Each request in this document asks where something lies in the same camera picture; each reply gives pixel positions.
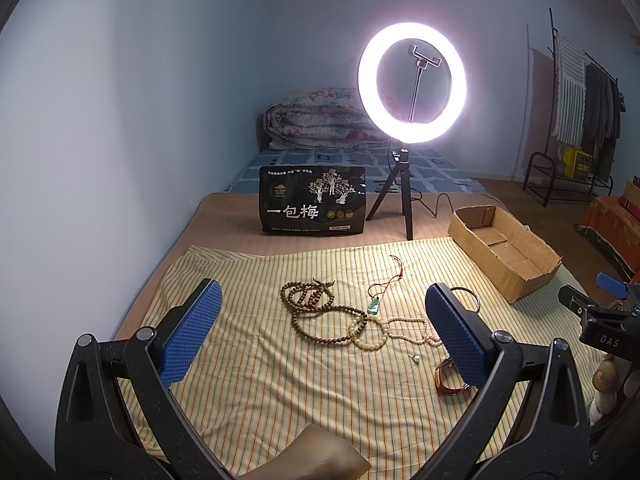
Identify red brown leather watch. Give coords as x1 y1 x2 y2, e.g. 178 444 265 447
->
433 356 471 396

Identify cream bead necklace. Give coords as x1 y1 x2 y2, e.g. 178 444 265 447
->
347 314 444 352

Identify dark brown bead necklace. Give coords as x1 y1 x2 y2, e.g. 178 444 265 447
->
278 278 370 348

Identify person's right hand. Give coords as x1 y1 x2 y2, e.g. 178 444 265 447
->
588 353 617 426

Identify person's left hand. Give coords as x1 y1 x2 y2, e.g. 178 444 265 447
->
240 425 371 480

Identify orange covered box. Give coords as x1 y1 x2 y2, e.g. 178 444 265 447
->
577 196 640 282

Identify brown cardboard box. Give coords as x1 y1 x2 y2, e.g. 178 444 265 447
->
448 205 562 304

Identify black clothes rack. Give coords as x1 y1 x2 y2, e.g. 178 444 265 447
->
522 11 626 207

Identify striped yellow cloth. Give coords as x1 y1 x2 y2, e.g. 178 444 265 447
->
143 237 601 479

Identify yellow crate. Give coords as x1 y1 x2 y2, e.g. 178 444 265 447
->
562 145 592 181

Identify blue patterned bed sheet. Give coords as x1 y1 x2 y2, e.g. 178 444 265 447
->
226 145 486 194

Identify black snack bag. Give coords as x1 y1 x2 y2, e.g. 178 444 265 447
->
258 165 367 236

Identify dark hanging clothes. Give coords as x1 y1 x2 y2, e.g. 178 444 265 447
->
582 63 625 182

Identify white striped towel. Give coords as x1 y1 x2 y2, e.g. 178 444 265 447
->
552 30 586 148

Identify folded floral quilt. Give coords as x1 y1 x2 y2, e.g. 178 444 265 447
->
262 87 388 148

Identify phone holder clamp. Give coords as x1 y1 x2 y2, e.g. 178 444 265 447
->
408 44 442 70

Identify black bangle ring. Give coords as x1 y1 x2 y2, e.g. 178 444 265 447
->
449 286 483 316

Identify red cord jade pendant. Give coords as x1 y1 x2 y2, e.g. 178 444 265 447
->
367 255 404 316

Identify black light cable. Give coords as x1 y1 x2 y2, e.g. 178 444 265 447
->
384 142 507 219

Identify white ring light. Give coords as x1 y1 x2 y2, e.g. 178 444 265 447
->
357 22 468 144

